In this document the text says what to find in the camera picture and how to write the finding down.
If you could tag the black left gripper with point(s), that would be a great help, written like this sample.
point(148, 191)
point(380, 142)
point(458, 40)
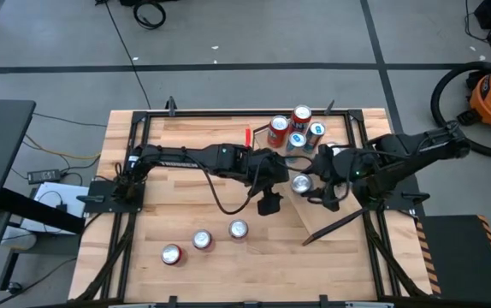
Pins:
point(267, 169)

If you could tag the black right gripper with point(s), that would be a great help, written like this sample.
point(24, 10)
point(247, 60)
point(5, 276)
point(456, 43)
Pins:
point(339, 167)

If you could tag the silver Diet Coke can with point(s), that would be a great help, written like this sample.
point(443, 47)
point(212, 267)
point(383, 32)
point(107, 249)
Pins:
point(301, 183)

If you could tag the blue silver energy drink can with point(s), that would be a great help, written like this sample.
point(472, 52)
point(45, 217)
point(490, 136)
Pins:
point(316, 128)
point(297, 139)

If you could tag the orange Fanta can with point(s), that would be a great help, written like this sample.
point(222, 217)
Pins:
point(277, 134)
point(302, 113)

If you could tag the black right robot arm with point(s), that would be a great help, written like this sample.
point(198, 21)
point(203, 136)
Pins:
point(421, 145)

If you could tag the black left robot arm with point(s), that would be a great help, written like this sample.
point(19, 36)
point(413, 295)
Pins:
point(177, 160)

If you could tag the wooden shelf with black legs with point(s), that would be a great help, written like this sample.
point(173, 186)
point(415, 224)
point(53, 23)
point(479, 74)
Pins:
point(318, 214)

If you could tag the small red strip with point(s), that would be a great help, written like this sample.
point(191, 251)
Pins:
point(248, 137)

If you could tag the black hazard-striped platform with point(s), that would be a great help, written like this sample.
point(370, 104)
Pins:
point(463, 256)

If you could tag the white paper sheet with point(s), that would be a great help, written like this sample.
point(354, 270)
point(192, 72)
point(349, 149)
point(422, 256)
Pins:
point(49, 201)

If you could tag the black power adapter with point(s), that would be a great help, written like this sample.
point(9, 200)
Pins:
point(43, 176)

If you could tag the black desk support beam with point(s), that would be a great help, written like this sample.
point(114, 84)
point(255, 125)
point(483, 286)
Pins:
point(36, 209)

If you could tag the black equipment case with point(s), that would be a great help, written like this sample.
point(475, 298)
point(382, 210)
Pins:
point(130, 2)

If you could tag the black frame clamp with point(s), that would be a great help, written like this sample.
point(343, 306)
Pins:
point(171, 104)
point(329, 108)
point(323, 300)
point(173, 301)

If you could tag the black metal table frame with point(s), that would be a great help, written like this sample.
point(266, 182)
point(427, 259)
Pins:
point(228, 113)

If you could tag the silver aluminium rail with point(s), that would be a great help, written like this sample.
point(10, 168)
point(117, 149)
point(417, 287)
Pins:
point(134, 306)
point(369, 305)

